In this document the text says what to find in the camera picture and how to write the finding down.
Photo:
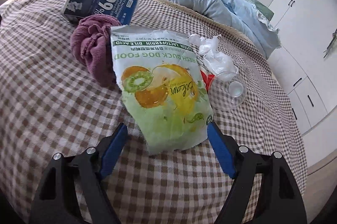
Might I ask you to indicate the brown checked bedsheet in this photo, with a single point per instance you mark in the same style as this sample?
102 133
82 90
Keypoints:
52 108

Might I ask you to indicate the clear plastic bottle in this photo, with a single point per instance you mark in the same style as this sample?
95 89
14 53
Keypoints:
234 89

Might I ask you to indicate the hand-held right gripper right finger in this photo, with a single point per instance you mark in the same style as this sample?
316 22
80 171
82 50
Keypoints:
221 153

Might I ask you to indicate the white wardrobe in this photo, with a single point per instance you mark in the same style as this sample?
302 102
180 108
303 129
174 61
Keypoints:
302 29

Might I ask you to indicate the green pillow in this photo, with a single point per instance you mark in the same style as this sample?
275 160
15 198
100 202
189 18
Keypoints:
260 7

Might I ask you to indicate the green dog food packet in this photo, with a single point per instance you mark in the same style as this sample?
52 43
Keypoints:
163 108

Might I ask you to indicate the dark blue cardboard box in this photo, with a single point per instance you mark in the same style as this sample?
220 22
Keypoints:
105 0

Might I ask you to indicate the purple knitted cloth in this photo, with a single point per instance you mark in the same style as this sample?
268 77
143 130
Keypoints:
92 55

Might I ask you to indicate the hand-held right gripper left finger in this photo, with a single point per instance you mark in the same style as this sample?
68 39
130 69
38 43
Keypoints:
113 153

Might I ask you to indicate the white wardrobe drawer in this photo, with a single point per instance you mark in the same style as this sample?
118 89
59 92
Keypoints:
312 100
297 114

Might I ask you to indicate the red snack packet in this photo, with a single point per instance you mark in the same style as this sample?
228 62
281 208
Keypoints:
208 80

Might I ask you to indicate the white crumpled plastic film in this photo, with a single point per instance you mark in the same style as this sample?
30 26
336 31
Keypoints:
213 55

